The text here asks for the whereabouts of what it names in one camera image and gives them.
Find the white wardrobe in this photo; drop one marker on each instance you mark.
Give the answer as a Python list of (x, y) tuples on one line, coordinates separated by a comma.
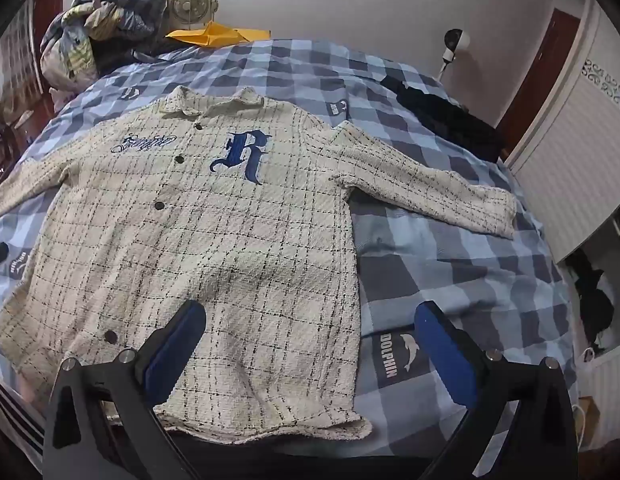
[(568, 164)]

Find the dark red door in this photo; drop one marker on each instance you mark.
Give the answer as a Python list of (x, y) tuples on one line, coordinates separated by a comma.
[(539, 80)]

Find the black garment on bed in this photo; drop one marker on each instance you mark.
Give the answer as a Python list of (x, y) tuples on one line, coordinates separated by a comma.
[(448, 121)]

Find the white standing lamp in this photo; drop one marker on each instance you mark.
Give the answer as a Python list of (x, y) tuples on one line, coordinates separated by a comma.
[(456, 41)]

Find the blue checkered bed sheet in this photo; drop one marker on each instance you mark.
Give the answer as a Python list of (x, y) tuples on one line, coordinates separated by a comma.
[(505, 291)]

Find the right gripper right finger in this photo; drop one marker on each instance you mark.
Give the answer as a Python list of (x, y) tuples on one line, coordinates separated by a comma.
[(540, 442)]

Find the yellow bag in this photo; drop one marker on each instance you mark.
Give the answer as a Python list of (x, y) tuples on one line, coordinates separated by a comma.
[(215, 35)]

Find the pile of bedding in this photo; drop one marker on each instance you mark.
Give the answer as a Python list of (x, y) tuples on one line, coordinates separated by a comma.
[(93, 37)]

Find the beige box fan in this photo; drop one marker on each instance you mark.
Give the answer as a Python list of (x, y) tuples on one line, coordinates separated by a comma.
[(191, 14)]

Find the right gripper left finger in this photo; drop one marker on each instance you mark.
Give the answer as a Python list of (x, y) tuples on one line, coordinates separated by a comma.
[(101, 422)]

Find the cream plaid shirt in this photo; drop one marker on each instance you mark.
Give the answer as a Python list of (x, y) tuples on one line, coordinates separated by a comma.
[(241, 204)]

